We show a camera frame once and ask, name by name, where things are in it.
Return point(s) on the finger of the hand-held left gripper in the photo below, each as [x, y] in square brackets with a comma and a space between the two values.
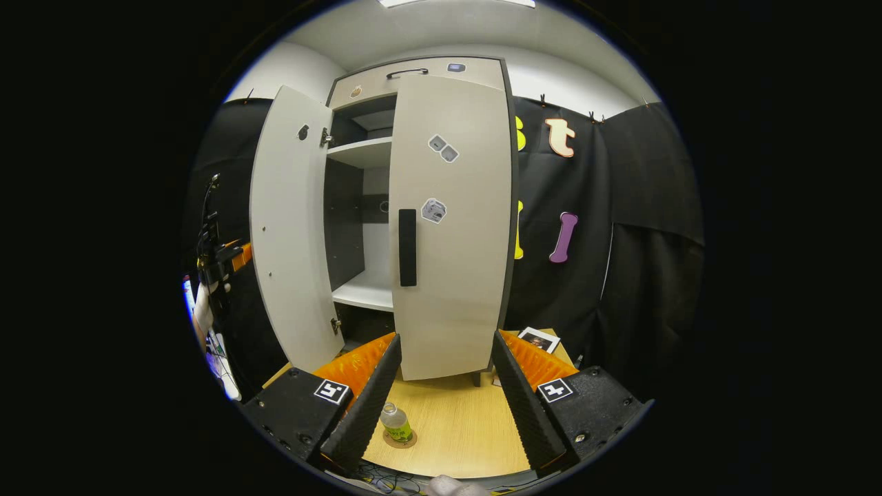
[242, 256]

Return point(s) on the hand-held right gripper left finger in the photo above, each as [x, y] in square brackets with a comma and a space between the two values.
[368, 406]

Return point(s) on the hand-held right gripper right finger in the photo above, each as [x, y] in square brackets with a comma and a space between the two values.
[524, 406]

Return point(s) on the green label plastic bottle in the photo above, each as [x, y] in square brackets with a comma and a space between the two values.
[398, 427]

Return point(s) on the round cork coaster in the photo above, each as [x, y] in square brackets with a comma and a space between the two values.
[403, 445]

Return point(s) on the grey cabinet door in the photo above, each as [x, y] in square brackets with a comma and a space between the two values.
[289, 227]
[468, 275]

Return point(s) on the grey cabinet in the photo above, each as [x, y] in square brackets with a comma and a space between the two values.
[344, 220]

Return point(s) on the grey cabinet shelf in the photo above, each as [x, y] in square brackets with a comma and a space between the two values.
[368, 293]
[365, 151]

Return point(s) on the white framed photo card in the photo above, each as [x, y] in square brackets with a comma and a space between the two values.
[539, 339]

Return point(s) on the black backdrop cloth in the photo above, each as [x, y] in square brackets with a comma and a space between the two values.
[654, 207]

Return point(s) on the ceiling light panel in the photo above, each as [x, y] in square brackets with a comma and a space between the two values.
[413, 3]

